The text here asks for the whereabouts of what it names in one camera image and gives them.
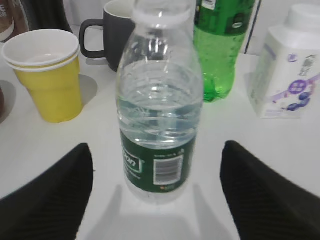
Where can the dark grey ceramic mug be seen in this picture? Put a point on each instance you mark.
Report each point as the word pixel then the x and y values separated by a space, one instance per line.
pixel 117 27

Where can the brown Nescafe coffee bottle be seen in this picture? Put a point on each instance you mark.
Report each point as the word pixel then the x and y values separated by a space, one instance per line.
pixel 7 24

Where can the green soda bottle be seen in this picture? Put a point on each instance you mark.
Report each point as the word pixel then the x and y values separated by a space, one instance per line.
pixel 220 27

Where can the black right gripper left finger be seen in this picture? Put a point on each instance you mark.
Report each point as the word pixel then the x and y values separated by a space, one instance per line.
pixel 52 206

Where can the clear water bottle green label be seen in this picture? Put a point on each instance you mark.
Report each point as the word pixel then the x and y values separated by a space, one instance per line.
pixel 159 99

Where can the yellow paper cup stack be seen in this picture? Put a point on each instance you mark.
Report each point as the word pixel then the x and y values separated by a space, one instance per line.
pixel 46 63

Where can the white milk carton bottle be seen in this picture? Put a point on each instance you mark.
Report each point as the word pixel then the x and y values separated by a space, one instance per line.
pixel 288 69

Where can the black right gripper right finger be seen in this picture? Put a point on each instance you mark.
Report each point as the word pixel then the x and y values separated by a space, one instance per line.
pixel 265 205

